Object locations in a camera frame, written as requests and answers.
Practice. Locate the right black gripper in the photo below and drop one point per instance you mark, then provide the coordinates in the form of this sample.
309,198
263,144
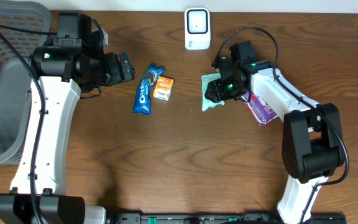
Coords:
217,90

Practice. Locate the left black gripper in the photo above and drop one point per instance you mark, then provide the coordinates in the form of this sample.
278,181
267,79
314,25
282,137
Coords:
114,69

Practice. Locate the mint green wipes pack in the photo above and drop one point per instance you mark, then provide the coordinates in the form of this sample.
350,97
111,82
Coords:
205,79

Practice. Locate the red purple pad pack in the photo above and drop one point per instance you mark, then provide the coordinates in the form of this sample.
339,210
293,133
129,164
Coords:
260,109

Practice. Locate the blue Oreo cookie pack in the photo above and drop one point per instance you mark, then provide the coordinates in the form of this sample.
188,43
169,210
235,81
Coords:
142,104

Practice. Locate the orange tissue packet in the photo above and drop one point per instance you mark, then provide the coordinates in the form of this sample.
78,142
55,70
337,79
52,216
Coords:
163,88

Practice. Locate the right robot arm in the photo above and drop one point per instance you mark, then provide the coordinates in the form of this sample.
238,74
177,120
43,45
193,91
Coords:
313,150

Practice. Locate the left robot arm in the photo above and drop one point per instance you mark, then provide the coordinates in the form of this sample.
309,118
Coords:
38,191

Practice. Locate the grey plastic mesh basket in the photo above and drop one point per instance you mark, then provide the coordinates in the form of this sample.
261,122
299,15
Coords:
30,20

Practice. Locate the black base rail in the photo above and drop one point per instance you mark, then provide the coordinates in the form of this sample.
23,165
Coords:
136,218

